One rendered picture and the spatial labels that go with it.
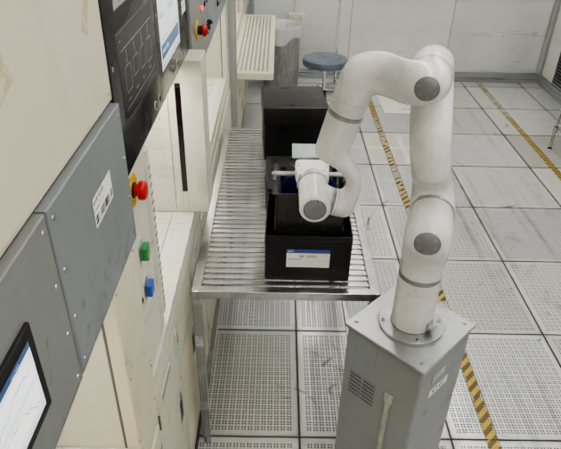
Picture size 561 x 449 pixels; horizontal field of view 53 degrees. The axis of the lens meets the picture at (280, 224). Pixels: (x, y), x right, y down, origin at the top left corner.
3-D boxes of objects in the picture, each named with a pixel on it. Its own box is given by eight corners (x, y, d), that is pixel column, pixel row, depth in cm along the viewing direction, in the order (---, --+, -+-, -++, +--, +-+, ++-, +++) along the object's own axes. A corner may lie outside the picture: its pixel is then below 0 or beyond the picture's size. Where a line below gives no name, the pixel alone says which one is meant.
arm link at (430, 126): (405, 248, 150) (411, 217, 164) (453, 250, 147) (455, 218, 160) (401, 59, 126) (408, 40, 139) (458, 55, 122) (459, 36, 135)
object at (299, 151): (270, 252, 184) (271, 165, 167) (272, 219, 201) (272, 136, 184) (345, 254, 184) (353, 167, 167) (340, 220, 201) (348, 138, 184)
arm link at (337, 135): (387, 115, 146) (347, 208, 164) (328, 98, 144) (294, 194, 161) (392, 131, 139) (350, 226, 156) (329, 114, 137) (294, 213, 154)
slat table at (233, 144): (357, 445, 221) (380, 294, 180) (203, 444, 221) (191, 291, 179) (332, 251, 331) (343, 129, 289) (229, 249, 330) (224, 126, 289)
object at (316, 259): (264, 280, 185) (264, 235, 176) (266, 232, 209) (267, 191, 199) (349, 281, 185) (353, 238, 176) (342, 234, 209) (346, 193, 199)
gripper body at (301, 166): (295, 193, 165) (294, 175, 175) (329, 194, 165) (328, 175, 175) (295, 170, 161) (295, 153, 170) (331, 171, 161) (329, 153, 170)
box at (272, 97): (325, 160, 259) (329, 108, 246) (263, 161, 257) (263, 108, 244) (318, 134, 283) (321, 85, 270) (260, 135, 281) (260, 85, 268)
